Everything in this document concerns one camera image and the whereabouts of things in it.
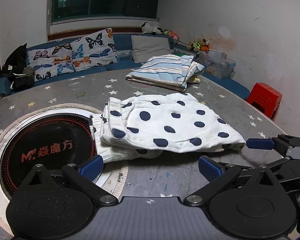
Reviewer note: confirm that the blue sofa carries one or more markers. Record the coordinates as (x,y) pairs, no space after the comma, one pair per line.
(123,46)

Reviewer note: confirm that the white black plush toy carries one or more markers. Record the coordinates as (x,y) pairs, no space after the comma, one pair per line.
(146,28)

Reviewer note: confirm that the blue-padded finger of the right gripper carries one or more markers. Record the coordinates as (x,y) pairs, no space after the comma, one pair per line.
(270,143)
(273,166)

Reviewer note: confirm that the round black induction cooker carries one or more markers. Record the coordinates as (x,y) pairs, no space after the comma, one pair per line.
(53,141)

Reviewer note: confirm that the left butterfly pillow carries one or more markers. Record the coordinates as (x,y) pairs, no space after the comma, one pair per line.
(50,62)

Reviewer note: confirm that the grey cushion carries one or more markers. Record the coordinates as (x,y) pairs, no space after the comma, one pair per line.
(145,47)

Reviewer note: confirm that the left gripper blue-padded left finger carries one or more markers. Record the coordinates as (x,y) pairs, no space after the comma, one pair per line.
(81,177)

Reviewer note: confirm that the clear plastic storage box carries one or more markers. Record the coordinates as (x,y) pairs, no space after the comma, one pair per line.
(217,64)

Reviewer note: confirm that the right butterfly pillow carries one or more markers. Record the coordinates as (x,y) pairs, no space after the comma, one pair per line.
(94,50)

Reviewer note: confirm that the grey star-pattern table cover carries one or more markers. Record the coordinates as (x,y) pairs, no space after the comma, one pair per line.
(169,174)

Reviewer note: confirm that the red plastic stool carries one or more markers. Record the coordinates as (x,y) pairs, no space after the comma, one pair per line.
(265,98)

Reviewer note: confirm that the orange green plush toy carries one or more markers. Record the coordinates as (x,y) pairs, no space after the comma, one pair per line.
(199,45)

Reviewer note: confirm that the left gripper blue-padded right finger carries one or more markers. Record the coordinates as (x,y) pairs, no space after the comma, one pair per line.
(219,178)

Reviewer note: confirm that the white navy-dotted garment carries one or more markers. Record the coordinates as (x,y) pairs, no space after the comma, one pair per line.
(147,125)

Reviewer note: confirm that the black bag on sofa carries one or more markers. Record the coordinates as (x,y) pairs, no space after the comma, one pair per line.
(16,62)

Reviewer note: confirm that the butterfly pillow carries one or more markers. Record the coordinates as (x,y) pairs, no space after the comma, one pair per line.
(50,62)
(94,50)

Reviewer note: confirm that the dark clothes pile on sofa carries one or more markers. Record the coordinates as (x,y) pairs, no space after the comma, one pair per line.
(23,81)

